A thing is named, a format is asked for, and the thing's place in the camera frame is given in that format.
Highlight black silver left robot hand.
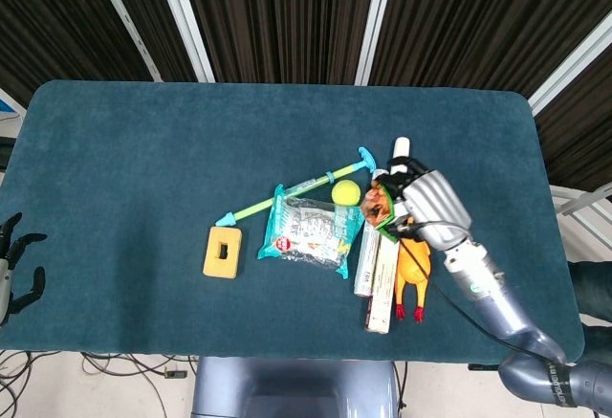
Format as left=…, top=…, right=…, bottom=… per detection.
left=0, top=211, right=49, bottom=326

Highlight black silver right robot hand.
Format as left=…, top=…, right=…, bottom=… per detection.
left=376, top=152, right=474, bottom=252

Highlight green snack packet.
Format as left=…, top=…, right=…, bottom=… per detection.
left=361, top=179, right=402, bottom=245

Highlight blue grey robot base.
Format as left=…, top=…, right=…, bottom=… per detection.
left=190, top=356, right=401, bottom=418

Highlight teal clear snack bag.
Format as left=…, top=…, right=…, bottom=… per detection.
left=256, top=183, right=371, bottom=279

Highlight yellow rubber chicken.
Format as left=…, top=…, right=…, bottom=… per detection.
left=393, top=215, right=433, bottom=325

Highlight yellow ball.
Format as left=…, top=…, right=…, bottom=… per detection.
left=331, top=180, right=362, bottom=209

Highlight silver white tube package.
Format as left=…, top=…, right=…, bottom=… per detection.
left=353, top=167, right=389, bottom=298

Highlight long white box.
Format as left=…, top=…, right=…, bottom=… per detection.
left=362, top=137, right=412, bottom=336

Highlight blue green toy stick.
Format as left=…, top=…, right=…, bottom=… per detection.
left=214, top=146, right=379, bottom=228

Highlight teal table cloth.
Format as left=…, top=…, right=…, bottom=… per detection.
left=0, top=78, right=587, bottom=367

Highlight dark blue fabric object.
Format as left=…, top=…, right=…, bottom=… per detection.
left=566, top=258, right=612, bottom=329

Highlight blue white sign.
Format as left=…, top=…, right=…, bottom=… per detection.
left=0, top=86, right=28, bottom=121

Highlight yellow sponge block with hole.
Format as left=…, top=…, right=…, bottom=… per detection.
left=202, top=226, right=245, bottom=279

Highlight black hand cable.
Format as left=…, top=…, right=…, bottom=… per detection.
left=385, top=220, right=568, bottom=363

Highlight tangled floor cables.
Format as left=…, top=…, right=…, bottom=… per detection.
left=0, top=349, right=198, bottom=418

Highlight white metal frame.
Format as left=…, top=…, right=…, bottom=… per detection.
left=548, top=183, right=612, bottom=259

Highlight black cable by base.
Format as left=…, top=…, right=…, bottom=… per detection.
left=397, top=361, right=409, bottom=418

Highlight wide white frame bar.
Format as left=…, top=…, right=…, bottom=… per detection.
left=353, top=0, right=400, bottom=87
left=151, top=0, right=217, bottom=84
left=527, top=19, right=612, bottom=117

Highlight thin white frame bar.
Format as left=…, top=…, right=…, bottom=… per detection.
left=87, top=0, right=164, bottom=82

